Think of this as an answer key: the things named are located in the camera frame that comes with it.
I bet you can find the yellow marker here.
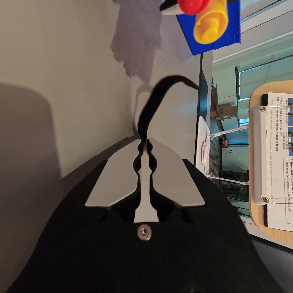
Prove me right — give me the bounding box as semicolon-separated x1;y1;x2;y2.
193;0;229;44

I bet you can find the cardboard box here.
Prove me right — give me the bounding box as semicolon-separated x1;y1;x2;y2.
211;78;239;122

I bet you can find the black hook-and-loop strap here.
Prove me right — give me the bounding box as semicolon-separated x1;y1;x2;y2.
137;75;199;140

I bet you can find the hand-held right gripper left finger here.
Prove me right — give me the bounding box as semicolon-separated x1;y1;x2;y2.
85;137;145;222

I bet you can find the white plastic stand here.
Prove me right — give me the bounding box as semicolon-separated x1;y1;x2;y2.
196;116;250;179

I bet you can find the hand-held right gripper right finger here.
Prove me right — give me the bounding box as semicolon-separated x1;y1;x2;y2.
146;137;206;222

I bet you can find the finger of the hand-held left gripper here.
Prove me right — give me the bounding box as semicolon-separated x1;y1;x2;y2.
159;0;183;16

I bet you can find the blue plastic bin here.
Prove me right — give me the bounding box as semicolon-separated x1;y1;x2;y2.
176;0;241;56

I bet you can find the red cap marker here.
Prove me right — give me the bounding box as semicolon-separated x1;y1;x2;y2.
178;0;209;16

